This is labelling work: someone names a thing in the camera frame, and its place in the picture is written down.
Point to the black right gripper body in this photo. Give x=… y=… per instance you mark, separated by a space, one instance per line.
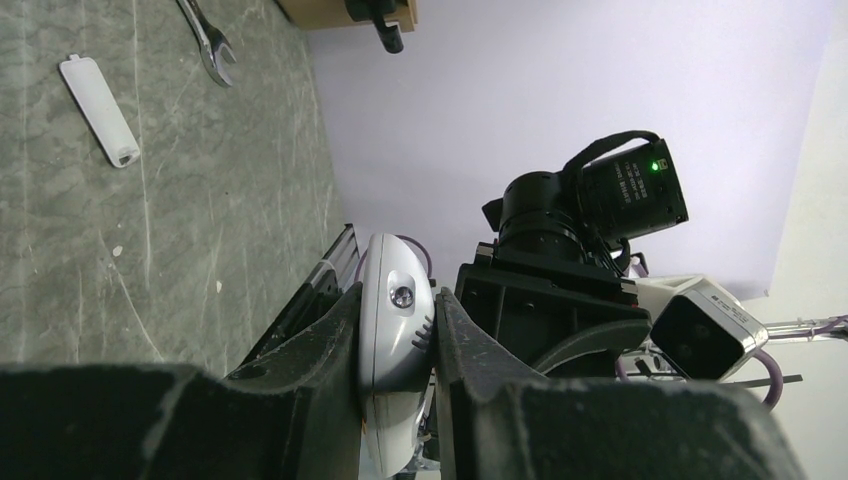
x=560 y=316

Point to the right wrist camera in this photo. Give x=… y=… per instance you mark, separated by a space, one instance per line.
x=700 y=328

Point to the silver open-end wrench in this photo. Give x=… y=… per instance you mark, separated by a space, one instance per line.
x=215 y=49

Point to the black toolbox right latch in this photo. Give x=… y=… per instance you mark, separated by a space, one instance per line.
x=376 y=11

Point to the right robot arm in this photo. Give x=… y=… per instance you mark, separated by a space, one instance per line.
x=619 y=188

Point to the tan plastic toolbox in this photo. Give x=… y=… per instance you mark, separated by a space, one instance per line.
x=329 y=14

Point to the white battery cover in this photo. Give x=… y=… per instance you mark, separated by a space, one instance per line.
x=98 y=105

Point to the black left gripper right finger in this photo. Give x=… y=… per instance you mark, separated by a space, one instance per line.
x=500 y=419

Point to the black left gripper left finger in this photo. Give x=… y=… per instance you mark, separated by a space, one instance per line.
x=293 y=413

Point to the white remote control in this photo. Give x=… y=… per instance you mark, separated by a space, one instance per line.
x=395 y=330

